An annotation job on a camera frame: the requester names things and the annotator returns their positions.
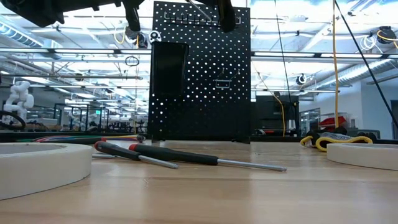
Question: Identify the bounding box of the white masking tape roll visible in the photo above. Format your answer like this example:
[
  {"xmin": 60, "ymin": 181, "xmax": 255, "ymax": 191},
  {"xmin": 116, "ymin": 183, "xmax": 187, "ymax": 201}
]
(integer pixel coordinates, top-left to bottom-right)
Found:
[
  {"xmin": 326, "ymin": 142, "xmax": 398, "ymax": 172},
  {"xmin": 0, "ymin": 142, "xmax": 94, "ymax": 201}
]

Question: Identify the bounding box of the yellow hanging cable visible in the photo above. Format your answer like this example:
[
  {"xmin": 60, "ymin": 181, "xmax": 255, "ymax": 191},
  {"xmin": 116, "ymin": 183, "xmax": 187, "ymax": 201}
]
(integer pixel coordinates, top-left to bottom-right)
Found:
[{"xmin": 331, "ymin": 0, "xmax": 340, "ymax": 129}]

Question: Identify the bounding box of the black pegboard bin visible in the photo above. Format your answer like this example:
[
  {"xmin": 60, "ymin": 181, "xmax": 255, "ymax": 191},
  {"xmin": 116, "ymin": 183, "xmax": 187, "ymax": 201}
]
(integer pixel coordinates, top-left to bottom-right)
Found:
[{"xmin": 150, "ymin": 40, "xmax": 191, "ymax": 96}]

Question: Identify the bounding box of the red background bin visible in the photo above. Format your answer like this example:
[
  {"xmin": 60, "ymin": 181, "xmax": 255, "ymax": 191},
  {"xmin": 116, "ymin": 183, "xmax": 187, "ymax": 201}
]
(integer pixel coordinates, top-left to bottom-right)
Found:
[{"xmin": 319, "ymin": 115, "xmax": 346, "ymax": 129}]

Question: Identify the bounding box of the black metal pegboard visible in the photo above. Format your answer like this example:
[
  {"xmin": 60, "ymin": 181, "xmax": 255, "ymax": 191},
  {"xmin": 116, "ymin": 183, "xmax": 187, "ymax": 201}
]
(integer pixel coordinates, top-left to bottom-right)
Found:
[{"xmin": 147, "ymin": 1, "xmax": 252, "ymax": 144}]

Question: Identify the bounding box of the silver pegboard tool rail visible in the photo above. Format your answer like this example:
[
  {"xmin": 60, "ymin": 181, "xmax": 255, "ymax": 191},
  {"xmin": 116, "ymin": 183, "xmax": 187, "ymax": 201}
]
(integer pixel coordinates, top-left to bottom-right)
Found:
[{"xmin": 164, "ymin": 11, "xmax": 243, "ymax": 28}]

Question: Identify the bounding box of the black glove yellow trim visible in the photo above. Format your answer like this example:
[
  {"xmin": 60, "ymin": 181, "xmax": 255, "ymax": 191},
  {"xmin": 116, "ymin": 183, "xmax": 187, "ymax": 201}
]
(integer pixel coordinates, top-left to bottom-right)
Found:
[{"xmin": 299, "ymin": 125, "xmax": 374, "ymax": 153}]

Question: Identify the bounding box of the black aluminium table frame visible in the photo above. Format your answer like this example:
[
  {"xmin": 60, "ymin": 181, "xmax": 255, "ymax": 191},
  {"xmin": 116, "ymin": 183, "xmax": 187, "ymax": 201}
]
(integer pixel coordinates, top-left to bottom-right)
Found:
[{"xmin": 0, "ymin": 131, "xmax": 398, "ymax": 144}]

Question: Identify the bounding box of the thin yellow curved cable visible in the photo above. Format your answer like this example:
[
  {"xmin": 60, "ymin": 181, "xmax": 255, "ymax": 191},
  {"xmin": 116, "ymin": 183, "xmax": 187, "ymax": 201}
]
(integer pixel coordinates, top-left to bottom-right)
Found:
[{"xmin": 251, "ymin": 60, "xmax": 287, "ymax": 138}]

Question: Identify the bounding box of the multicoloured cable bundle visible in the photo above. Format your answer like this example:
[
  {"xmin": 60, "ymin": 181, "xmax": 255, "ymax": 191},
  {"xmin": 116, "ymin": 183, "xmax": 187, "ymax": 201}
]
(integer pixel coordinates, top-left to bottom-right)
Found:
[{"xmin": 17, "ymin": 134, "xmax": 147, "ymax": 143}]

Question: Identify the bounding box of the silver double wire hook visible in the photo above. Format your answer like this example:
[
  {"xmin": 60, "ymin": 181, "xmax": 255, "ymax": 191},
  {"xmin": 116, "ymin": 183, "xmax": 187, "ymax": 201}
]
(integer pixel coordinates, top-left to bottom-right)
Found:
[{"xmin": 213, "ymin": 68, "xmax": 241, "ymax": 90}]

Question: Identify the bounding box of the black hanging cable loop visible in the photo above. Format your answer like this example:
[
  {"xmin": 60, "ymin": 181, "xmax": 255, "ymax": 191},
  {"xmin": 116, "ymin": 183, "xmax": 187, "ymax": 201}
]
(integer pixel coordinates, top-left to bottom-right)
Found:
[{"xmin": 124, "ymin": 55, "xmax": 141, "ymax": 67}]

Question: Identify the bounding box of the black slanted stand pole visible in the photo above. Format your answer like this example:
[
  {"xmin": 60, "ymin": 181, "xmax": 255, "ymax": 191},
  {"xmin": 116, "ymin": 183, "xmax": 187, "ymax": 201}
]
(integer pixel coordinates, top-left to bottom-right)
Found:
[{"xmin": 333, "ymin": 0, "xmax": 398, "ymax": 130}]

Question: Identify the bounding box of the black background cabinet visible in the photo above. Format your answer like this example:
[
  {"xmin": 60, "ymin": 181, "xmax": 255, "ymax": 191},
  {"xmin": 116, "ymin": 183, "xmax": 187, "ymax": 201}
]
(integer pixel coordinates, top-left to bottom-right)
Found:
[{"xmin": 254, "ymin": 95, "xmax": 300, "ymax": 137}]

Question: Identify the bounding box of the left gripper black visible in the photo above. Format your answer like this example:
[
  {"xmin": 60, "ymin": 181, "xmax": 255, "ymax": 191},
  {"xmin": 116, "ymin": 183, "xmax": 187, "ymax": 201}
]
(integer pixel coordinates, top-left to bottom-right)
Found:
[{"xmin": 61, "ymin": 0, "xmax": 146, "ymax": 32}]

